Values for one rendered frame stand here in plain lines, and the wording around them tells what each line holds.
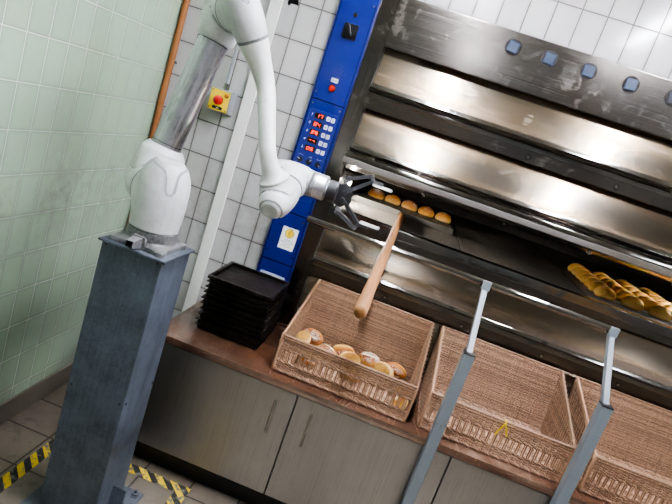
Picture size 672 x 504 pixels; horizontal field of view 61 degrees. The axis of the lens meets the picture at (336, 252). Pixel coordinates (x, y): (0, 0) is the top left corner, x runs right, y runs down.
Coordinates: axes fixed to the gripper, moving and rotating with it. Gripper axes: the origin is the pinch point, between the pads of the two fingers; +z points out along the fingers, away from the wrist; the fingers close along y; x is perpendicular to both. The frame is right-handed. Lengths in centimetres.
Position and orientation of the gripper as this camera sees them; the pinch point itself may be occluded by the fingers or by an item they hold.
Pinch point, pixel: (382, 209)
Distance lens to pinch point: 196.6
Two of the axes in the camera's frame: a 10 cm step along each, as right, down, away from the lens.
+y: -3.2, 9.2, 2.2
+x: -1.7, 1.8, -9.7
